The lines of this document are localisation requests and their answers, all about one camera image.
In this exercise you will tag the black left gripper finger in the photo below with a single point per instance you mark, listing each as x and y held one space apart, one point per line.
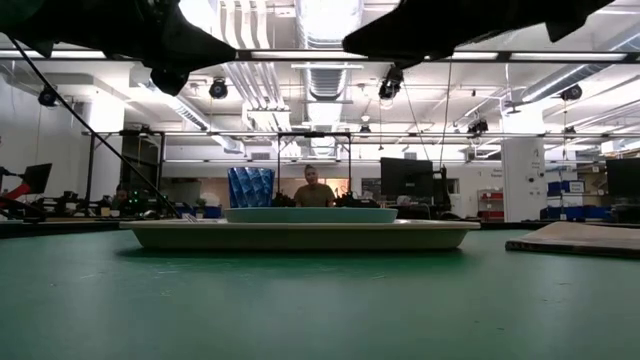
192 32
195 56

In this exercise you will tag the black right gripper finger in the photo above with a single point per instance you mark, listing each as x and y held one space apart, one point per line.
390 49
395 25

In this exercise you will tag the blue faceted cup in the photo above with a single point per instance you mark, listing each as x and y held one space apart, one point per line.
250 187

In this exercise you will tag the teal plate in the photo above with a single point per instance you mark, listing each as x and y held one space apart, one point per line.
310 215

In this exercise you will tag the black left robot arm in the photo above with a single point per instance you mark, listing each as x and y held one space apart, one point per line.
60 22

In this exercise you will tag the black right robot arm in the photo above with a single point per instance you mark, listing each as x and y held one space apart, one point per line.
560 12

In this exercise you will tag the beige plastic tray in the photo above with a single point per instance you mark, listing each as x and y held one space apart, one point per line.
300 237

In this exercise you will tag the black ceiling spotlight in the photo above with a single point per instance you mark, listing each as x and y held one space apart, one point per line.
391 82
48 96
571 93
218 90
478 127

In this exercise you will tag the black monitor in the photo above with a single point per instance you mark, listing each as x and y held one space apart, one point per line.
406 177
624 177
36 177

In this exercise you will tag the person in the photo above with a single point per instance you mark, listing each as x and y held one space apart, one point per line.
121 194
314 195

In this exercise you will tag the red shelf cart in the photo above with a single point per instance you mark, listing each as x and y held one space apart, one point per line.
490 200

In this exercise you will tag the blue storage bin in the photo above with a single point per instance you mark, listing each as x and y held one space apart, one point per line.
565 187

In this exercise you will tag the Acadia picture book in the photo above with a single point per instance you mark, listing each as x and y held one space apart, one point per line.
575 237

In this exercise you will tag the green table mat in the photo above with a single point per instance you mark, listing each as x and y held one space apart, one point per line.
320 310

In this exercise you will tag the black rack frame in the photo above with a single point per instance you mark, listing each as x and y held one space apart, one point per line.
130 165

